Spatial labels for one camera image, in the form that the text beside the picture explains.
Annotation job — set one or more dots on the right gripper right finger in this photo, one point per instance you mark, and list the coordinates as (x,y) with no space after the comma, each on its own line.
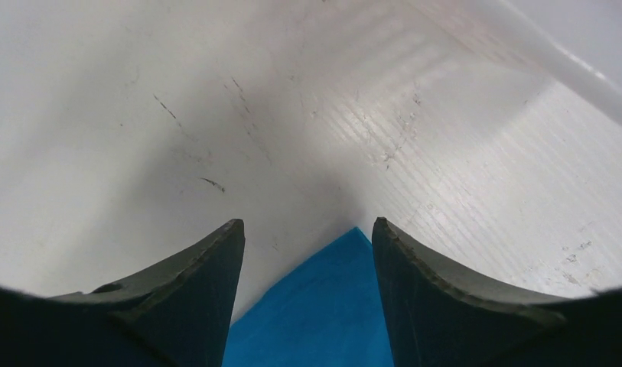
(439,312)

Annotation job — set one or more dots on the blue t shirt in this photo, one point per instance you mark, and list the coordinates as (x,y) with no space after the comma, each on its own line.
(326,312)

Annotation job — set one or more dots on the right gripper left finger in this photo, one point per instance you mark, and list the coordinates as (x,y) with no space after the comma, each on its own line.
(176,312)

